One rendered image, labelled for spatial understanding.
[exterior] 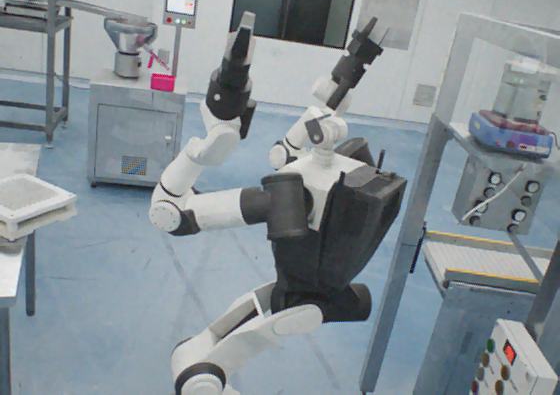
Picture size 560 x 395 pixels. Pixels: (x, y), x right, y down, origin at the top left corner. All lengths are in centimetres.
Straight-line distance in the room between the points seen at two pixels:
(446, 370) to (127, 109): 263
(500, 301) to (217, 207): 109
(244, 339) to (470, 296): 79
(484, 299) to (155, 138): 259
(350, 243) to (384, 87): 575
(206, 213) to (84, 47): 553
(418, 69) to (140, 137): 416
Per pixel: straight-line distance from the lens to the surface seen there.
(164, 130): 389
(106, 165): 402
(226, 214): 129
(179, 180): 130
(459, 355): 217
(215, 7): 656
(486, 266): 209
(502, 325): 121
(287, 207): 123
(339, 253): 140
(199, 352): 163
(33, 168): 227
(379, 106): 710
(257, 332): 156
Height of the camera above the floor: 167
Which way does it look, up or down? 21 degrees down
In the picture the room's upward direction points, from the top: 10 degrees clockwise
